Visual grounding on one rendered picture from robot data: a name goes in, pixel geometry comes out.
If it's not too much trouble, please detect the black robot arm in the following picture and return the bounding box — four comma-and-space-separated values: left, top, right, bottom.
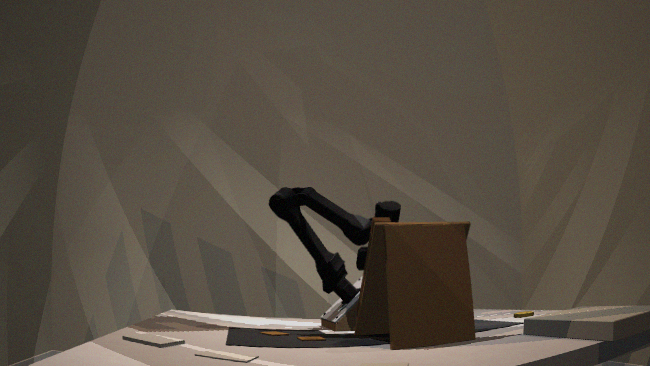
269, 187, 401, 304

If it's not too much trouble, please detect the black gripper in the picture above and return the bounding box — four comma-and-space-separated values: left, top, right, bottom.
356, 246, 368, 271

